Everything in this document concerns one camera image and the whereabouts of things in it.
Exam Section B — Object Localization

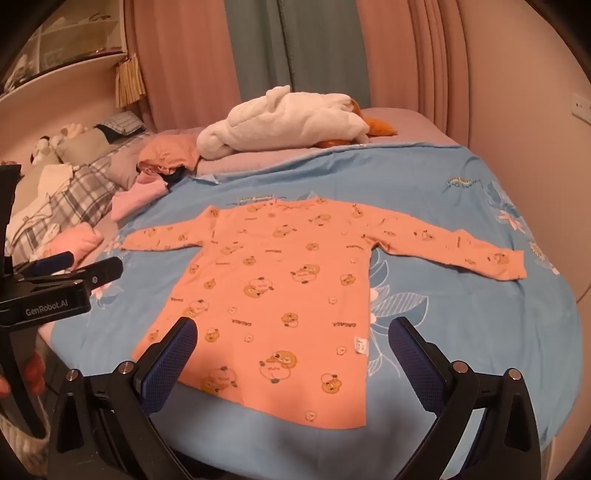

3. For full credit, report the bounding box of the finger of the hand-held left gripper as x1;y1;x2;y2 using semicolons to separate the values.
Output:
14;251;75;278
18;257;124;291

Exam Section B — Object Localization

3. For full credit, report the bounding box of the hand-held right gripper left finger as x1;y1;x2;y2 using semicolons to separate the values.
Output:
48;316;199;480

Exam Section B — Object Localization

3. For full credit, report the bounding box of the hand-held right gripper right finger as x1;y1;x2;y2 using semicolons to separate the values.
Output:
388;316;541;480

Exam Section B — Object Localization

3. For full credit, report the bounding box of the orange printed shirt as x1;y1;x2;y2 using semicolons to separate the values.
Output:
121;198;528;429

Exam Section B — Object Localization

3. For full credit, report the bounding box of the person's left hand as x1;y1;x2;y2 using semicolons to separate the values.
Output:
23;353;45;396

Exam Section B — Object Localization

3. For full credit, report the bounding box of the pink folded cloth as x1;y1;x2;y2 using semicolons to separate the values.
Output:
44;223;105;269

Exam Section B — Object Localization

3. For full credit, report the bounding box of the blue floral blanket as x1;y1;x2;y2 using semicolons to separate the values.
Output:
39;141;583;480

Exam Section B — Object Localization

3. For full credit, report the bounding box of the plaid grey pillow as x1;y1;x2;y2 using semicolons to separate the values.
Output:
7;159;123;260

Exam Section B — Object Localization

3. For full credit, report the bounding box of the pink knit garment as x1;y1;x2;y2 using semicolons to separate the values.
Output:
111;173;168;222

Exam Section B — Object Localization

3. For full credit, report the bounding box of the black white plush toy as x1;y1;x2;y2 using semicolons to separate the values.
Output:
30;121;88;165

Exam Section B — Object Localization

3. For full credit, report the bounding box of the dark navy garment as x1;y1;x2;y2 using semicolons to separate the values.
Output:
159;167;188;191

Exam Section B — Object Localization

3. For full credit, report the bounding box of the white quilted cloth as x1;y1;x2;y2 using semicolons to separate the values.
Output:
0;406;49;463

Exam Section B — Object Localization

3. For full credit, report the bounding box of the orange garment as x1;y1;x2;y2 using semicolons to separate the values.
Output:
139;133;202;177

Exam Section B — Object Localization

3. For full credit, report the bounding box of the striped cloth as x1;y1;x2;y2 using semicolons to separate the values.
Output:
95;111;145;138

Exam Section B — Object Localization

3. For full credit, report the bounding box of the white shelf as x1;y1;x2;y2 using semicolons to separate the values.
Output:
0;0;131;112

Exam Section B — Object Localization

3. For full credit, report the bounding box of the pink curtain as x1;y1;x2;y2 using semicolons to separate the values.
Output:
124;0;242;136
355;0;488;145

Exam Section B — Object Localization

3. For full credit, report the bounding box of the white plush goose toy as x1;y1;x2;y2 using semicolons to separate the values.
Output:
197;85;399;161

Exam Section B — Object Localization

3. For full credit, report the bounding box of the teal curtain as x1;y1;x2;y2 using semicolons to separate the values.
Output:
224;0;371;110

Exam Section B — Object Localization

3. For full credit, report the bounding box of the white wall socket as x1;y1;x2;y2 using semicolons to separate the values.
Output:
570;92;591;121

